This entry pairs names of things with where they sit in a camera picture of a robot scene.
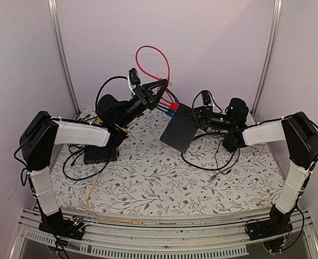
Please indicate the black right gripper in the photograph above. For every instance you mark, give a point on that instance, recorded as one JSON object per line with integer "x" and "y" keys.
{"x": 205, "y": 115}

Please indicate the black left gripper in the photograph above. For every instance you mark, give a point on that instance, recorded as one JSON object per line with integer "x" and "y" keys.
{"x": 140, "y": 92}

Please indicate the black network switch box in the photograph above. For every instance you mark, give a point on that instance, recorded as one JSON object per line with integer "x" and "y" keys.
{"x": 180, "y": 130}

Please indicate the black ethernet cable teal boot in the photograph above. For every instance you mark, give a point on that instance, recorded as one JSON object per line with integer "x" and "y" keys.
{"x": 207, "y": 153}

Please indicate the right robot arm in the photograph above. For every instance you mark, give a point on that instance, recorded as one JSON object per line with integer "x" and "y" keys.
{"x": 297, "y": 131}

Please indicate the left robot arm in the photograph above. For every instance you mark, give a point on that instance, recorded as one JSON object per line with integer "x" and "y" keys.
{"x": 46, "y": 133}

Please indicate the black power adapter brick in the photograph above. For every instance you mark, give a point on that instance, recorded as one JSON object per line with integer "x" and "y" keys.
{"x": 226, "y": 143}

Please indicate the floral patterned table cloth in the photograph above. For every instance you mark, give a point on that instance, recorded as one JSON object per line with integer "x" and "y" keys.
{"x": 151, "y": 179}

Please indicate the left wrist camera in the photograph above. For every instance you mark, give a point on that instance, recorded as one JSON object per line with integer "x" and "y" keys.
{"x": 133, "y": 78}

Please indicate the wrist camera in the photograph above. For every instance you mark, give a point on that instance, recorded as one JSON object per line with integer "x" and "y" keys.
{"x": 133, "y": 78}
{"x": 237, "y": 111}

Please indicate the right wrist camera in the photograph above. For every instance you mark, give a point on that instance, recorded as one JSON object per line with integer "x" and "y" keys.
{"x": 237, "y": 111}

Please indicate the left aluminium frame post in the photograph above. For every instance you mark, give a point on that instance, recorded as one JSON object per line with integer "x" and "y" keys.
{"x": 54, "y": 17}

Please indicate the aluminium frame post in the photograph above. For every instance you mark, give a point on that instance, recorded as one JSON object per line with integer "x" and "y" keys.
{"x": 273, "y": 33}
{"x": 54, "y": 17}

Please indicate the right aluminium frame post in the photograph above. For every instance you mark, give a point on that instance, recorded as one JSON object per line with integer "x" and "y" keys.
{"x": 273, "y": 33}

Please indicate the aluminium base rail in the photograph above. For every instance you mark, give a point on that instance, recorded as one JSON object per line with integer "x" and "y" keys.
{"x": 205, "y": 236}

